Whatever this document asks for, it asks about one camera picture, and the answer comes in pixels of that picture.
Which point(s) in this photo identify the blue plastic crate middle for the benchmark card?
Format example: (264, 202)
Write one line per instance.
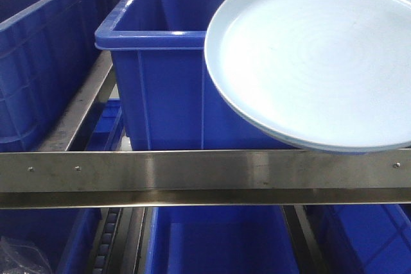
(168, 97)

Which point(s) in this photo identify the steel upper shelf rail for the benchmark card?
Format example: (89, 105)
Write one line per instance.
(222, 177)

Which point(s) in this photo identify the light blue plate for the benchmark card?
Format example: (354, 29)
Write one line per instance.
(321, 150)
(331, 75)

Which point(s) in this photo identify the clear plastic bag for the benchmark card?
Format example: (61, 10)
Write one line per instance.
(18, 256)

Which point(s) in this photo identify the white roller conveyor track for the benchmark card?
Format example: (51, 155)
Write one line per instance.
(106, 239)

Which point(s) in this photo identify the blue crate lower shelf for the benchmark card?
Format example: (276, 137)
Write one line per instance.
(219, 239)

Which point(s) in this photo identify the blue plastic crate left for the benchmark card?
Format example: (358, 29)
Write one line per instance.
(47, 50)

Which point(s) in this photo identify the blue plastic crate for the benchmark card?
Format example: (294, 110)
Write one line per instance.
(168, 97)
(47, 50)

